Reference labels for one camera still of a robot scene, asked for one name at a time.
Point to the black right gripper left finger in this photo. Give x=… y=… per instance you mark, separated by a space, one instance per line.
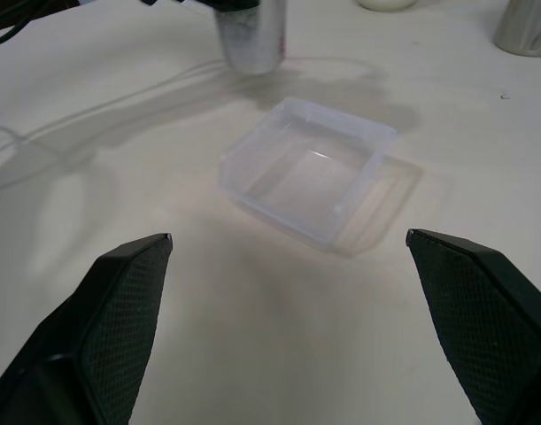
x=97 y=336

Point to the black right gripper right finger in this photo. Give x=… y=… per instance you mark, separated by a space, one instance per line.
x=487 y=327

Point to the clear plastic box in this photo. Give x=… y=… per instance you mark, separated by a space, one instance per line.
x=310 y=170

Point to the silver metal cylinder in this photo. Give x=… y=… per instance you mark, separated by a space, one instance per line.
x=524 y=26

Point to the white round object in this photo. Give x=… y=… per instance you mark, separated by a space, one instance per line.
x=386 y=3

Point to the silver metal can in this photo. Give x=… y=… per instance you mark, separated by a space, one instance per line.
x=251 y=33

